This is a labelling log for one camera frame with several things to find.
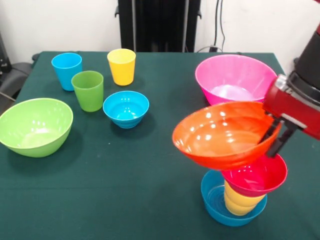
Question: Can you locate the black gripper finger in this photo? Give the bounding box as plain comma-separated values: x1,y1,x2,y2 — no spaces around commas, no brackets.
257,117,283,146
266,123,299,158

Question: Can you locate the small red bowl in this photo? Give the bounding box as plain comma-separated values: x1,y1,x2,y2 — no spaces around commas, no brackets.
221,153,288,198

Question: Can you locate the tall yellow cup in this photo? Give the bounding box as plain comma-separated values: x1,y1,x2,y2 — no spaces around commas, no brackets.
106,48,137,86

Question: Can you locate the green cup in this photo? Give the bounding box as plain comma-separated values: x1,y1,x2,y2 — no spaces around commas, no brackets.
71,70,105,113

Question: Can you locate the short yellow cup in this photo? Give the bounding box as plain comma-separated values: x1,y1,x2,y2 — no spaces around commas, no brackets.
224,197,258,217
223,179,267,208

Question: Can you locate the dark blue bowl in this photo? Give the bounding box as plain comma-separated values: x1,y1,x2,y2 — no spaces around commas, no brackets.
200,169,268,228

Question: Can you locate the blue cup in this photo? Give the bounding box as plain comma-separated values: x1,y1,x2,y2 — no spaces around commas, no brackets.
51,52,83,92

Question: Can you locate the orange bowl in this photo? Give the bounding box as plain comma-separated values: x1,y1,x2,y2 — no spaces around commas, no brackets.
171,101,283,171

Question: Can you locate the large green bowl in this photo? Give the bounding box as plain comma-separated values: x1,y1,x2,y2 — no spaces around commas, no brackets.
0,97,74,158

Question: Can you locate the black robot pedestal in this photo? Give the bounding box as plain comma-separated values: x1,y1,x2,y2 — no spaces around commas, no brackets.
117,0,202,53

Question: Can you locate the large pink bowl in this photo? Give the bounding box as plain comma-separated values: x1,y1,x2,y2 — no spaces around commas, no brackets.
194,54,278,106

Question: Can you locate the black hanging cable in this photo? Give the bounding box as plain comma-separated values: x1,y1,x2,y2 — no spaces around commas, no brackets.
213,0,227,52

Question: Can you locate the dark green table cloth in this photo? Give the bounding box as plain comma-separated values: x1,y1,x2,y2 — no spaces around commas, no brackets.
0,51,320,240

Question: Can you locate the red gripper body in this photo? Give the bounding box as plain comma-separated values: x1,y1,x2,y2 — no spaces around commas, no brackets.
262,83,320,141

